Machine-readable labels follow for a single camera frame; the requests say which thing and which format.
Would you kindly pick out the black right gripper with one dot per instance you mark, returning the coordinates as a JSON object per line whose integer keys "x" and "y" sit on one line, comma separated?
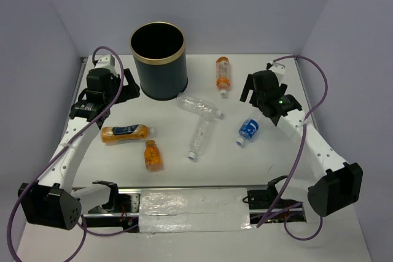
{"x": 249, "y": 85}

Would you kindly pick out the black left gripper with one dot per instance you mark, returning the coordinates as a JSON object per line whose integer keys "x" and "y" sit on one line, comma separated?
{"x": 130, "y": 91}

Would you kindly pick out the blue label water bottle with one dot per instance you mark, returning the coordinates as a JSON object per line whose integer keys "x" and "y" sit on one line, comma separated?
{"x": 249, "y": 127}

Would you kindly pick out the large orange milk tea bottle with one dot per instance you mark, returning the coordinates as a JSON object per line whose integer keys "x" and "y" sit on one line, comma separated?
{"x": 127, "y": 133}

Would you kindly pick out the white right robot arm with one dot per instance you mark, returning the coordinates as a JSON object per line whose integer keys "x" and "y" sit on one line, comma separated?
{"x": 338, "y": 182}

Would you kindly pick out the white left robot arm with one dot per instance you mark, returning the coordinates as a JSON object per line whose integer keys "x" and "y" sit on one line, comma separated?
{"x": 51, "y": 201}

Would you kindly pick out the dark bin with gold rim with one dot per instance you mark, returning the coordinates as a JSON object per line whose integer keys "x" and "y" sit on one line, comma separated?
{"x": 158, "y": 50}

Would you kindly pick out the orange bottle with white label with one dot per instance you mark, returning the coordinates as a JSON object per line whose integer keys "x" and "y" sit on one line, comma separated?
{"x": 223, "y": 76}

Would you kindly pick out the clear crushed bottle upper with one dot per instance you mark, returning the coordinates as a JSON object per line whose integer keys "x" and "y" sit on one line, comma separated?
{"x": 198, "y": 106}

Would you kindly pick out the clear bottle blue cap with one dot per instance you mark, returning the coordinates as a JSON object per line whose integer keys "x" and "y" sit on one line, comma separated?
{"x": 200, "y": 137}

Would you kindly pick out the small orange juice bottle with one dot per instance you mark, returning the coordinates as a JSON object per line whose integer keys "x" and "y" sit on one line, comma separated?
{"x": 152, "y": 157}

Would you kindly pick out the silver foil tape patch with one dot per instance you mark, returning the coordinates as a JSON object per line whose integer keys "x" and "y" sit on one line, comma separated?
{"x": 193, "y": 210}

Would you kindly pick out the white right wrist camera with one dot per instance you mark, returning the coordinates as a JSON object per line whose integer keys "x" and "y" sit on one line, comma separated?
{"x": 278, "y": 68}

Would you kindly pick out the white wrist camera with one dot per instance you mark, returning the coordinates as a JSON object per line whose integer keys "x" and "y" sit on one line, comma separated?
{"x": 105, "y": 61}
{"x": 278, "y": 68}

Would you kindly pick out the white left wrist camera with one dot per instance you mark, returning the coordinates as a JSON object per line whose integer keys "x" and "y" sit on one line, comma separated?
{"x": 105, "y": 61}

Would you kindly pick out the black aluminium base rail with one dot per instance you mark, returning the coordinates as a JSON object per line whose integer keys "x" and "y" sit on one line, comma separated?
{"x": 125, "y": 212}

